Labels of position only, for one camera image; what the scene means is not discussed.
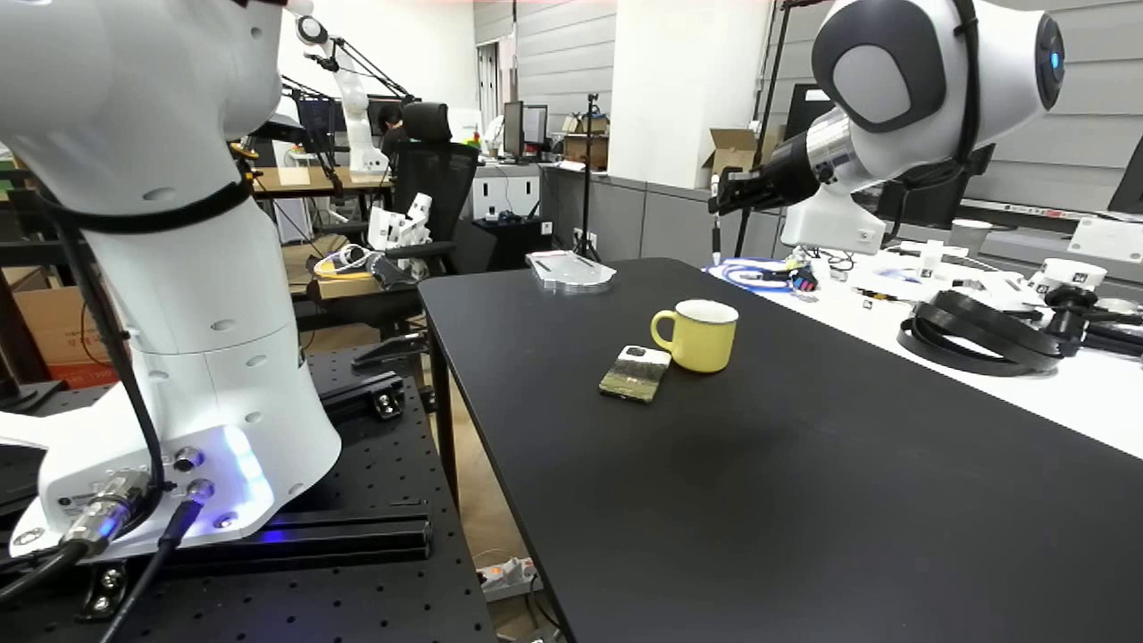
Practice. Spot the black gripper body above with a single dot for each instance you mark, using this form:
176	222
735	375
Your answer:
776	184

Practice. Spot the yellow ceramic mug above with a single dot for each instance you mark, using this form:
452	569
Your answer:
696	333

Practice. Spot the cardboard box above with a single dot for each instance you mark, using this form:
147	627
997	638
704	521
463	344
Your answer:
731	146

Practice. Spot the silver metal mounting plate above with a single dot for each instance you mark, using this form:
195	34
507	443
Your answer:
569	269

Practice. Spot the black office chair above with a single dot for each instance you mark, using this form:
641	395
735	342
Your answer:
414	238

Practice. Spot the black optical breadboard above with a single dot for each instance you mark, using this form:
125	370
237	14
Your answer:
370	555

